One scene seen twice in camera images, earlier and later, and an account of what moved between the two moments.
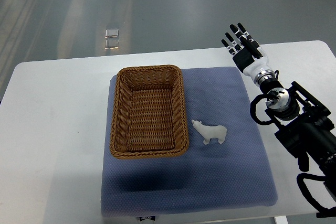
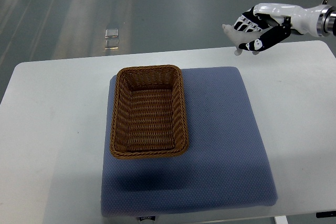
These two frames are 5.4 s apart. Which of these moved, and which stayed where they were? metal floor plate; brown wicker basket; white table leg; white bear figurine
Moved: white bear figurine
Stayed: brown wicker basket; metal floor plate; white table leg
